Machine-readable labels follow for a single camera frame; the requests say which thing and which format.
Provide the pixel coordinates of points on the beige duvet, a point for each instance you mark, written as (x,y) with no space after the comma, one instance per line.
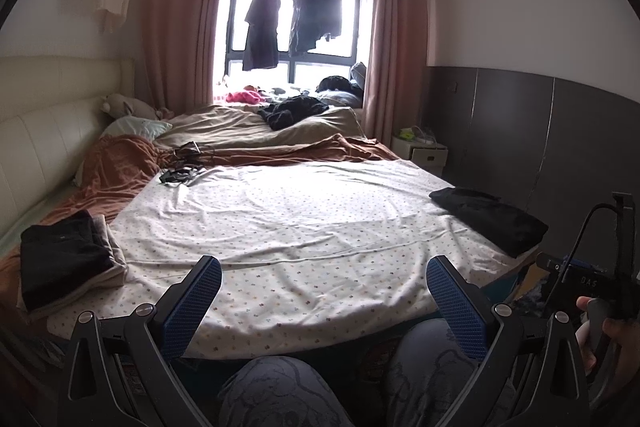
(225,127)

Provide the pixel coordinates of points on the person's left leg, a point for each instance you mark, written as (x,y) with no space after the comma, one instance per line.
(285,392)

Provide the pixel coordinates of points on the window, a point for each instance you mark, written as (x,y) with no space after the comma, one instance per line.
(310,69)

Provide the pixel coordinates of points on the black jacket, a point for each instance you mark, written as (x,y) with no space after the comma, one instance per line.
(490,217)

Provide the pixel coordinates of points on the teal printed bed cover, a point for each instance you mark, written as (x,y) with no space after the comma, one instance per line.
(517,279)

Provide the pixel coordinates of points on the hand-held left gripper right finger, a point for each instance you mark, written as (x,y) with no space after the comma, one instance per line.
(457,307)

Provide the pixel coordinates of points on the brown blanket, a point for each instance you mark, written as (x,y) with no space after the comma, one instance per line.
(115,167)

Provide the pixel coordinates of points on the hanging dark garments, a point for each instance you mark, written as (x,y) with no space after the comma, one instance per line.
(315,17)

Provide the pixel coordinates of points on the dark clothes pile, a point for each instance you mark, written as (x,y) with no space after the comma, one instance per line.
(340,84)

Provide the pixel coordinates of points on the crumpled black clothes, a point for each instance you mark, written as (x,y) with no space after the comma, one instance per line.
(292,113)

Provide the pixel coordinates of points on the white floral bedsheet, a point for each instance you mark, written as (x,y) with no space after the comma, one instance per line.
(300,227)

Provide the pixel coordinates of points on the pale pillow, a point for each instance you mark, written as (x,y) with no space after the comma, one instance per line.
(130,127)

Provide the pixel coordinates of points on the wall switch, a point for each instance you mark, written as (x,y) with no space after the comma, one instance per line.
(453,86)

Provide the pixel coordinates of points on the folded black garment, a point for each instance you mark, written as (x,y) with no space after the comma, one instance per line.
(65,257)

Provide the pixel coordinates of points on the pink cloth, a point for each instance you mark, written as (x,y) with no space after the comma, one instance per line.
(244,96)

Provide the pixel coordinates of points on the beige plush toy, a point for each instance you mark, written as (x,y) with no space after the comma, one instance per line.
(127,106)

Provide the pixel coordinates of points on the white nightstand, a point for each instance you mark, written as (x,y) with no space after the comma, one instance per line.
(425,157)

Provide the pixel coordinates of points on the green item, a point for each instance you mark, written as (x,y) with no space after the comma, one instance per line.
(407,134)

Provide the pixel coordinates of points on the folded beige garment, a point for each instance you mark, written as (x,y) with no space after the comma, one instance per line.
(114,276)

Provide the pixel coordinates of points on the pink curtain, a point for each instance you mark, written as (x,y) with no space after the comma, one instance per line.
(400,47)
(180,22)

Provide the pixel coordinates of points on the bed with cream headboard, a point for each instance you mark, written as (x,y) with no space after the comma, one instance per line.
(45,142)

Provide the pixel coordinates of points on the hanging dark coat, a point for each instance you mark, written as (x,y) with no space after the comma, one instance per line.
(262,27)

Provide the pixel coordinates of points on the person's right hand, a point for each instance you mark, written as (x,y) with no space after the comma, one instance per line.
(625,347)

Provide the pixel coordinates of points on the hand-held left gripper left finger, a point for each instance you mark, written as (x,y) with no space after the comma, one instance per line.
(192,307)

